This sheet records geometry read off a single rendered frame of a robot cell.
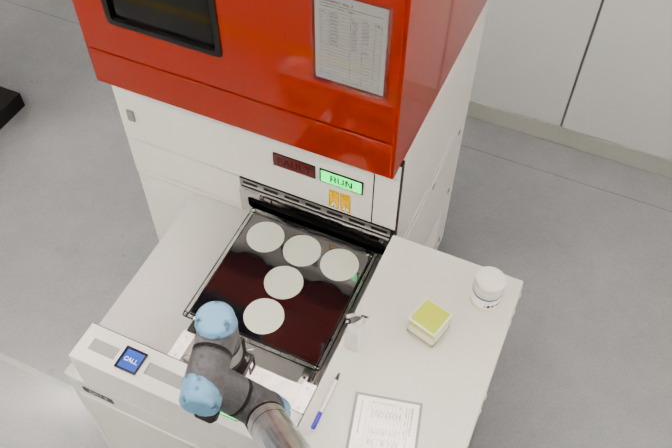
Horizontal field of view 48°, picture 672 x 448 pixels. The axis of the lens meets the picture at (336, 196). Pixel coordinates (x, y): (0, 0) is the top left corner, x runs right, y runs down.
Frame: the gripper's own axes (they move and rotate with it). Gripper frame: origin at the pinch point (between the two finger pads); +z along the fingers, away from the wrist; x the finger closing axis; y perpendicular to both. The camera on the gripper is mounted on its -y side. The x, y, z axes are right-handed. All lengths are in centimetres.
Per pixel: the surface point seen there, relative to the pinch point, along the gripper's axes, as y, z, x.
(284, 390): 11.9, 9.4, -7.0
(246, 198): 57, 7, 27
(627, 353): 112, 97, -94
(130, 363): 0.1, 0.9, 25.6
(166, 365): 3.2, 1.4, 18.1
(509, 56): 207, 57, -15
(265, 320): 25.6, 7.4, 5.0
